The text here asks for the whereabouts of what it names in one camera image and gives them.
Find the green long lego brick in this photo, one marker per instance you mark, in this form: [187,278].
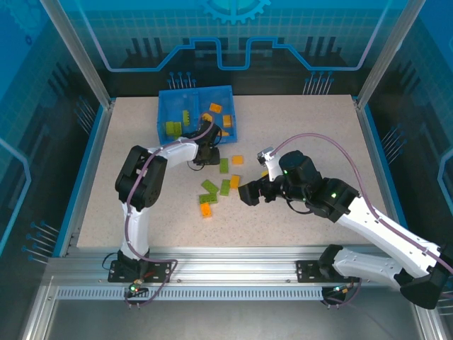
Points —
[225,187]
[209,186]
[208,199]
[224,166]

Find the orange rounded lego brick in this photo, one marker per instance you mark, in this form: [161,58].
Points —
[207,117]

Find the green square lego brick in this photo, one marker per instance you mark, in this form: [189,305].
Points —
[169,128]

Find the orange long lego brick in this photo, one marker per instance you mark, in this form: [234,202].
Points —
[206,210]

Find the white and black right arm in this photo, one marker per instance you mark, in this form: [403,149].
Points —
[382,233]

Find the blue two-compartment plastic bin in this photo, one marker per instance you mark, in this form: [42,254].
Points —
[170,99]

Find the blue table edge trim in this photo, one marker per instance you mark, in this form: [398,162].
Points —
[384,166]
[79,184]

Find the small board with green light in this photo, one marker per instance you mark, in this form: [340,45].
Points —
[136,287]
[341,290]

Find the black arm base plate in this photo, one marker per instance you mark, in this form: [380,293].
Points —
[308,271]
[161,271]

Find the aluminium front rail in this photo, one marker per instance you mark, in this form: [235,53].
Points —
[230,265]

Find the aluminium frame post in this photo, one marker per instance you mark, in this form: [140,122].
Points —
[384,53]
[81,53]

